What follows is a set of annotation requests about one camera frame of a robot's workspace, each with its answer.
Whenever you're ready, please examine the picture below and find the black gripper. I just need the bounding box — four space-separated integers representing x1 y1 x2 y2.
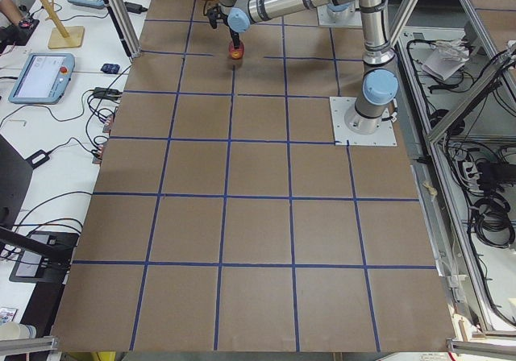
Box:
206 6 242 51

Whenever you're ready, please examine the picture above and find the bright red apple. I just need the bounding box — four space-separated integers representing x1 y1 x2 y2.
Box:
228 42 245 60

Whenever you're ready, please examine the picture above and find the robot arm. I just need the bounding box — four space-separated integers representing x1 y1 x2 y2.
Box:
205 0 398 135

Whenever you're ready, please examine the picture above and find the wooden mug tree stand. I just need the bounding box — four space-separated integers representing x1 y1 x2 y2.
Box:
39 0 85 50

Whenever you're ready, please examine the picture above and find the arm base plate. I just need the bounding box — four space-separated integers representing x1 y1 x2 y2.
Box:
329 97 397 147
317 6 362 29

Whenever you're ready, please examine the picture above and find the aluminium frame post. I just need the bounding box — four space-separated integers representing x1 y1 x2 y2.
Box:
103 0 141 59

